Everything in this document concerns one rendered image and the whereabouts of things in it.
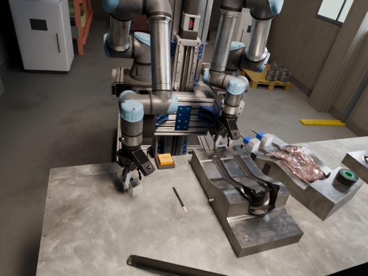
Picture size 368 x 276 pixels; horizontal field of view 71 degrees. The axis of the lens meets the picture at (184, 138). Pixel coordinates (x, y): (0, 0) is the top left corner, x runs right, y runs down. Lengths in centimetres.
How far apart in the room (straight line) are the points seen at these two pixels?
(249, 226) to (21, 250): 148
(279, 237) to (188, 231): 32
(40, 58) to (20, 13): 57
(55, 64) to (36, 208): 249
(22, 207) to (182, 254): 153
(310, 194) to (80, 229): 92
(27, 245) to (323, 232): 170
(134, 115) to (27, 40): 343
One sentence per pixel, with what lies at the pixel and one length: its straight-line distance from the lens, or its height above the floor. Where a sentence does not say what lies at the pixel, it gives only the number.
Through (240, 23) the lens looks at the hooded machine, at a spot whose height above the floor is 71.
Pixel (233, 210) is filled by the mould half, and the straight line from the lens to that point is 98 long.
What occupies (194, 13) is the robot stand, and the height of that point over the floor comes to 138.
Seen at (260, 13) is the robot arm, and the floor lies 147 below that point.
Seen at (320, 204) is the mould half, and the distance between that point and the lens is 123.
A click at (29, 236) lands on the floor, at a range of 207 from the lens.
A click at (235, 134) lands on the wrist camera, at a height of 98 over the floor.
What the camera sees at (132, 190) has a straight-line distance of 105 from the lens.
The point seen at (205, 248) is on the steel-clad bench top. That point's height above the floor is 80.
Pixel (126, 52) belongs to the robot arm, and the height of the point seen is 119.
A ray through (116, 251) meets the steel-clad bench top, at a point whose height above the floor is 80.
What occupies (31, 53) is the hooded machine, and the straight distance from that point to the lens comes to 424.
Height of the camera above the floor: 161
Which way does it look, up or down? 34 degrees down
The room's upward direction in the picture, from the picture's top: 9 degrees clockwise
